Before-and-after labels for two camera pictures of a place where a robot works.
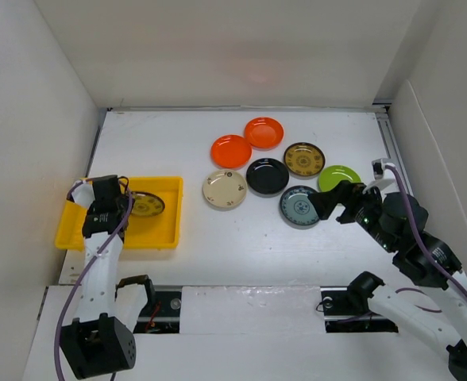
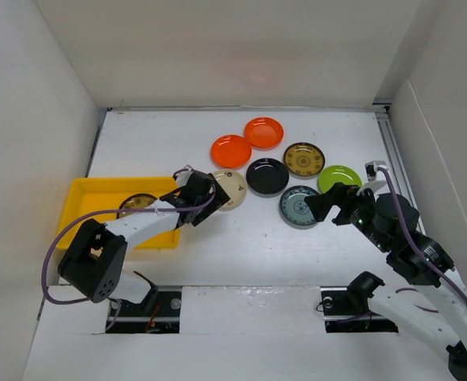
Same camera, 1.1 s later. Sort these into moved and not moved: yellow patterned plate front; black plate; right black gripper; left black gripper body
Moved: left black gripper body
Not moved: yellow patterned plate front; black plate; right black gripper
